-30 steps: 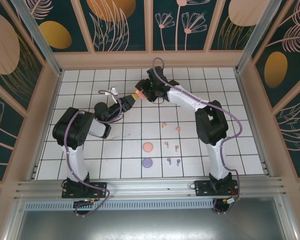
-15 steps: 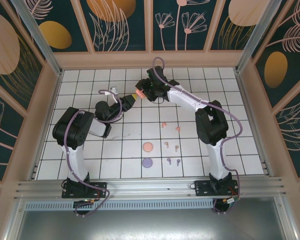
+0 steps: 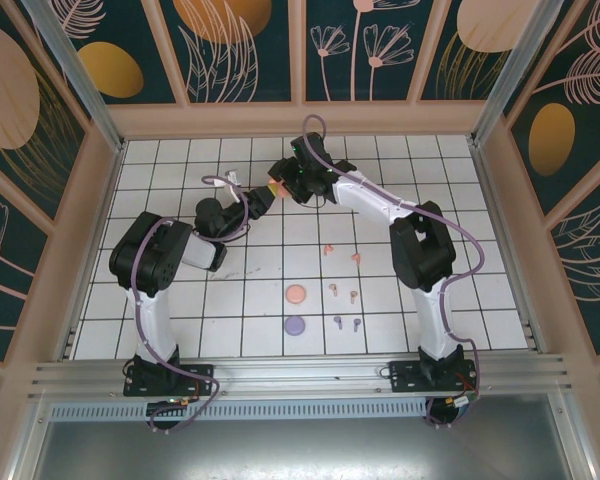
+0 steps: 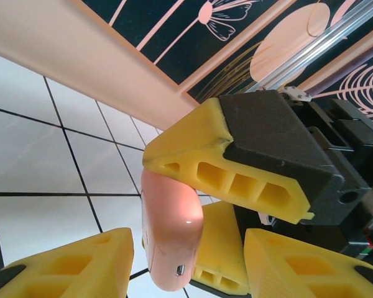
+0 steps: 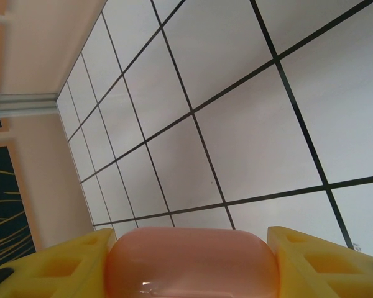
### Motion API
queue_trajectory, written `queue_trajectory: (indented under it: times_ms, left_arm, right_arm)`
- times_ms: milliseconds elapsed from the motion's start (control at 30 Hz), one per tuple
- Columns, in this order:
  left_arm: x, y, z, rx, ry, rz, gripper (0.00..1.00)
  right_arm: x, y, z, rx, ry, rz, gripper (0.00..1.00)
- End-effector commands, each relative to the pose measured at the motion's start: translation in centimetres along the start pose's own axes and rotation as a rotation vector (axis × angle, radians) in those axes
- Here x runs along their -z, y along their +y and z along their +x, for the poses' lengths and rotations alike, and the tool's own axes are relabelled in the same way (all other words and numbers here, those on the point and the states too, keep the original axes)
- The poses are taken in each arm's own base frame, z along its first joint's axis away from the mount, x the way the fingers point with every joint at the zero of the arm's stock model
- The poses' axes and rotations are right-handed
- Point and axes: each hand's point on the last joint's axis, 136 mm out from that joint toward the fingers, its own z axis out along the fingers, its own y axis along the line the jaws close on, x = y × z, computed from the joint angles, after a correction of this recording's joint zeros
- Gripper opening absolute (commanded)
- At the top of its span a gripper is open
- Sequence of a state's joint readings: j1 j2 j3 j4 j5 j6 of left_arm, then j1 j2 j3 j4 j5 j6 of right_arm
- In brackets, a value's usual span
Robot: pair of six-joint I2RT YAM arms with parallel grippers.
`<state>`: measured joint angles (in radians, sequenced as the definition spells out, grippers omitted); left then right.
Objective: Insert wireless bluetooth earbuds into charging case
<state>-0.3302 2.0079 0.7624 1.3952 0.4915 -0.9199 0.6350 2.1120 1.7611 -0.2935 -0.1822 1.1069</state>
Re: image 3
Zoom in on grey metal sheet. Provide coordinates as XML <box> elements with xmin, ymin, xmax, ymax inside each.
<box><xmin>9</xmin><ymin>393</ymin><xmax>600</xmax><ymax>480</ymax></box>

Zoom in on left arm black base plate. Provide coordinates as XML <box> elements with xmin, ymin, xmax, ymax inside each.
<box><xmin>123</xmin><ymin>363</ymin><xmax>215</xmax><ymax>398</ymax></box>

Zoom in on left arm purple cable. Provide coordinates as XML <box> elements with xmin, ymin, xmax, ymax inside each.
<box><xmin>129</xmin><ymin>174</ymin><xmax>255</xmax><ymax>437</ymax></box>

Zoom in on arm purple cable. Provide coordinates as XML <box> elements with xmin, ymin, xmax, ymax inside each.
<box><xmin>129</xmin><ymin>174</ymin><xmax>255</xmax><ymax>437</ymax></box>
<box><xmin>302</xmin><ymin>114</ymin><xmax>485</xmax><ymax>431</ymax></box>

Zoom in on aluminium mounting rail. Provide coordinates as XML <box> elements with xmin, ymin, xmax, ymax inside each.
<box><xmin>27</xmin><ymin>353</ymin><xmax>576</xmax><ymax>401</ymax></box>

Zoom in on aluminium corner post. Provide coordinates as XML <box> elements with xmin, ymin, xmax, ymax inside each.
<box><xmin>472</xmin><ymin>0</ymin><xmax>549</xmax><ymax>147</ymax></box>
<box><xmin>19</xmin><ymin>0</ymin><xmax>127</xmax><ymax>154</ymax></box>

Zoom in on slotted grey cable duct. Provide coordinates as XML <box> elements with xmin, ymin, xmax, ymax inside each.
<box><xmin>48</xmin><ymin>401</ymin><xmax>430</xmax><ymax>422</ymax></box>

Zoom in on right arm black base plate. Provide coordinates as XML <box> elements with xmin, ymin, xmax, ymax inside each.
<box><xmin>388</xmin><ymin>358</ymin><xmax>481</xmax><ymax>394</ymax></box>

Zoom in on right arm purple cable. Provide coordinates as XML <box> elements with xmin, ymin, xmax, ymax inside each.
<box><xmin>302</xmin><ymin>114</ymin><xmax>485</xmax><ymax>431</ymax></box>

